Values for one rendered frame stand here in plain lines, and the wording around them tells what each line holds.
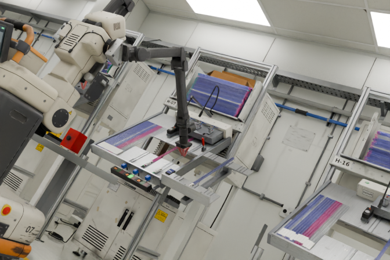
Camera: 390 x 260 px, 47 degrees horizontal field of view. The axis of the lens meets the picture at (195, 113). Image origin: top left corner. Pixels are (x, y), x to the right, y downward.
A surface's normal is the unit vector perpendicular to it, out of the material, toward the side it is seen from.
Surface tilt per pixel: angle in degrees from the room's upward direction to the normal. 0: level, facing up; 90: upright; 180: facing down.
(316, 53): 90
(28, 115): 90
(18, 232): 90
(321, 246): 44
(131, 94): 90
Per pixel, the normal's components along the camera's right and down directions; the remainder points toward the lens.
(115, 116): 0.76, 0.27
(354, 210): 0.03, -0.92
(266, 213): -0.46, -0.44
